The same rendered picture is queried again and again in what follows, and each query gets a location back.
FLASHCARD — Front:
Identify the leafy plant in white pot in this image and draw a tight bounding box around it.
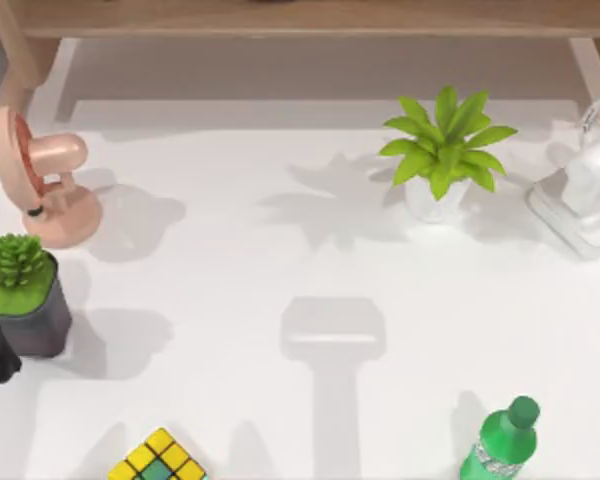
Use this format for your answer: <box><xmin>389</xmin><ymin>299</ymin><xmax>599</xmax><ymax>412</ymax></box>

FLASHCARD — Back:
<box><xmin>377</xmin><ymin>85</ymin><xmax>519</xmax><ymax>224</ymax></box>

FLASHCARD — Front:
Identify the wooden shelf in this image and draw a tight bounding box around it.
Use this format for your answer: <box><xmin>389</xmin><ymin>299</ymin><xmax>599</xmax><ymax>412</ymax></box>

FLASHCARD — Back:
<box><xmin>0</xmin><ymin>0</ymin><xmax>600</xmax><ymax>126</ymax></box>

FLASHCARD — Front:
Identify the pink desk fan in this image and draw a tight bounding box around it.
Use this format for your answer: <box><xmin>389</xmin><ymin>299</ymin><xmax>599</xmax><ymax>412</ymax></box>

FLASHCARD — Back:
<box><xmin>0</xmin><ymin>105</ymin><xmax>104</xmax><ymax>250</ymax></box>

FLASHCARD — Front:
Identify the yellow and green puzzle cube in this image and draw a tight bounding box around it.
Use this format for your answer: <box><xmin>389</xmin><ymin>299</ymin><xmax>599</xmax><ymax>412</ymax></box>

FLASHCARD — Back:
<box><xmin>106</xmin><ymin>426</ymin><xmax>211</xmax><ymax>480</ymax></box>

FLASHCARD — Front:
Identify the succulent in grey pot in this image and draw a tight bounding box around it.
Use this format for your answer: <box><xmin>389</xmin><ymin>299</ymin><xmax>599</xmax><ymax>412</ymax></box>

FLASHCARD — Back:
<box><xmin>0</xmin><ymin>233</ymin><xmax>74</xmax><ymax>359</ymax></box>

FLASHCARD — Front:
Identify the green bottle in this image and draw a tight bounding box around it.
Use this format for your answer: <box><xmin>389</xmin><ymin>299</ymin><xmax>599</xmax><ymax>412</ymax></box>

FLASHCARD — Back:
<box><xmin>458</xmin><ymin>395</ymin><xmax>541</xmax><ymax>480</ymax></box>

